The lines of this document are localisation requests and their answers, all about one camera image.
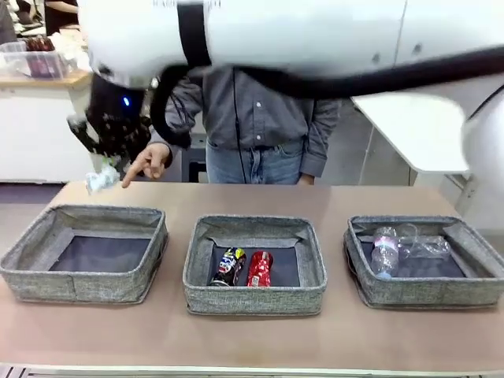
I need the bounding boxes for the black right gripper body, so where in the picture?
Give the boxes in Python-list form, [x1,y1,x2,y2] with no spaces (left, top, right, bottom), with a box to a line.
[84,72,154,158]

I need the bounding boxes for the white paper ball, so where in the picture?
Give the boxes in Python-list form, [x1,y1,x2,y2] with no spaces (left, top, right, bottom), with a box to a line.
[84,163,120,196]

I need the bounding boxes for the black Pepsi soda can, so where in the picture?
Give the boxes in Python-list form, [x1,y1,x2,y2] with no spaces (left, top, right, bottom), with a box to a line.
[208,246,248,287]

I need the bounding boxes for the crushed red soda can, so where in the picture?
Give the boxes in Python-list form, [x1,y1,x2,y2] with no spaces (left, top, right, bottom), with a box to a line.
[246,250,276,287]

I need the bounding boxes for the crushed clear plastic bottle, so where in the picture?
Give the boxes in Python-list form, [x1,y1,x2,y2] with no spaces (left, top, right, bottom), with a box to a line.
[370,226,402,280]

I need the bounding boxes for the clear plastic cup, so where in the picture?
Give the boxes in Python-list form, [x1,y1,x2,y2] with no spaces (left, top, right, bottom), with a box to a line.
[397,223,452,261]

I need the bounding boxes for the person's right forearm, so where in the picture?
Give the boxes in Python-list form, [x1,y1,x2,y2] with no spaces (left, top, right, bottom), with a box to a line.
[164,78,206,158]

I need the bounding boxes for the person's left forearm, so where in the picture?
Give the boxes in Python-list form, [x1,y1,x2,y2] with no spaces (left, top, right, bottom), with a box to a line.
[301,100,339,178]

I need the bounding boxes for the person's right hand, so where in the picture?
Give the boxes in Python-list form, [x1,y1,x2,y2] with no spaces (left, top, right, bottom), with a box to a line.
[120,141,173,189]

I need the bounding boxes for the wood-top workbench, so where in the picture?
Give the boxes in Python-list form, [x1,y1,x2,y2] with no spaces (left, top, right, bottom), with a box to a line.
[0,70,94,184]

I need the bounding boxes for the clear plastic storage box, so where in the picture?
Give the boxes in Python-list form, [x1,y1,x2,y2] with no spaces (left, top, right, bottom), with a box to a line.
[0,41,70,79]

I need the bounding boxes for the brown glass bottles pack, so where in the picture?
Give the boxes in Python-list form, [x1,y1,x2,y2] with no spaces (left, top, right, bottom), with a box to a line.
[25,34,55,52]

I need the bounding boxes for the grey fabric basket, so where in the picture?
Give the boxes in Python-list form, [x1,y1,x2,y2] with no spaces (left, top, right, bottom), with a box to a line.
[0,203,169,304]
[182,214,328,315]
[342,213,504,309]

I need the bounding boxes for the person in grey shirt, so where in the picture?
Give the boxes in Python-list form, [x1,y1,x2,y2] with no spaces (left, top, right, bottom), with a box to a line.
[163,65,339,185]

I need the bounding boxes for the black velcro cable strap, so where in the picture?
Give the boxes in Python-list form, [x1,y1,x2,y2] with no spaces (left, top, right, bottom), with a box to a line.
[176,0,213,67]

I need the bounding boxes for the aluminium slotted frame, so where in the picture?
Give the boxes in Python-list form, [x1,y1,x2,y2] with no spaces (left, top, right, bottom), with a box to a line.
[0,364,504,378]

